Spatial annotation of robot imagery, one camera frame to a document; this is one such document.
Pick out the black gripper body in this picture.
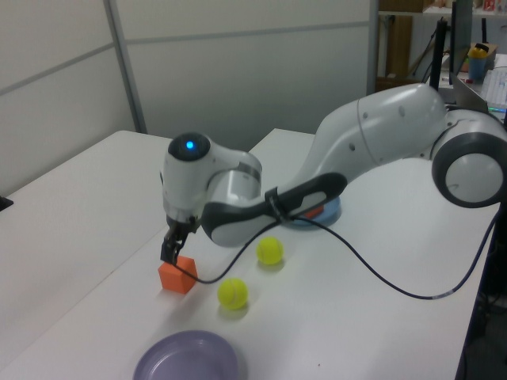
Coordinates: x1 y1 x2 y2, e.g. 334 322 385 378
168 217 200 237

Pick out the yellow tennis ball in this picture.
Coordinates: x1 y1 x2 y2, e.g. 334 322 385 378
255 236 284 265
216 277 250 310

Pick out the purple plastic plate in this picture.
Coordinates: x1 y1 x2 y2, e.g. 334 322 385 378
132 330 240 380

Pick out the blue plastic plate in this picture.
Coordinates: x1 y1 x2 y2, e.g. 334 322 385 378
288 196 342 231

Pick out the brown wooden cabinet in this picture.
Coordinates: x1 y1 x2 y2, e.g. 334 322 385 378
374 15 414 94

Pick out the black monitor stand pole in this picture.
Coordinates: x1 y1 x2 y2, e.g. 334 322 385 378
429 17 453 91

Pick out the silver laptop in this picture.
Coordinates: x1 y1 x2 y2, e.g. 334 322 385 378
449 70 492 112

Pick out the blue plastic cup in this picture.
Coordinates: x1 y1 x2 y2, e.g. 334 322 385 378
467 57 488 81

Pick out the yellow and black toy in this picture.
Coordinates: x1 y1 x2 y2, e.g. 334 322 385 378
468 42 490 60

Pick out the grey slanted partition post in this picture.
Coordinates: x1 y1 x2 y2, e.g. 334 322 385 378
103 0 148 135

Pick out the grey upright partition post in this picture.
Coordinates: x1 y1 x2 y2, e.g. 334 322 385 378
364 0 382 96

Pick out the dark blue table frame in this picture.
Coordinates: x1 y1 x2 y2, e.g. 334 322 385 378
454 209 504 380

